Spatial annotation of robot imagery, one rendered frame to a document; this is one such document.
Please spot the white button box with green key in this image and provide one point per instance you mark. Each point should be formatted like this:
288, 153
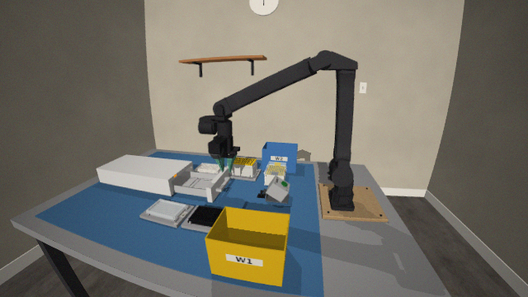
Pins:
276, 191

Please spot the yellow open-top bin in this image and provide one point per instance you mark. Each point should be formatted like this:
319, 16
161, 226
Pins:
257, 231

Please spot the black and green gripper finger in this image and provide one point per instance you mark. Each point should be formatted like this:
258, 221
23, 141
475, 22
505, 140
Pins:
230, 162
219, 163

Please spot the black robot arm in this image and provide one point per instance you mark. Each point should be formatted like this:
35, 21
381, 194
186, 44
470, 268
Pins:
341, 174

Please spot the blue bench mat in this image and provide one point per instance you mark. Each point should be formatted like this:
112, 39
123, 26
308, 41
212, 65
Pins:
109, 215

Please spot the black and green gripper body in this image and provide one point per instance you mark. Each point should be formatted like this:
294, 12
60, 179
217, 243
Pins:
233, 152

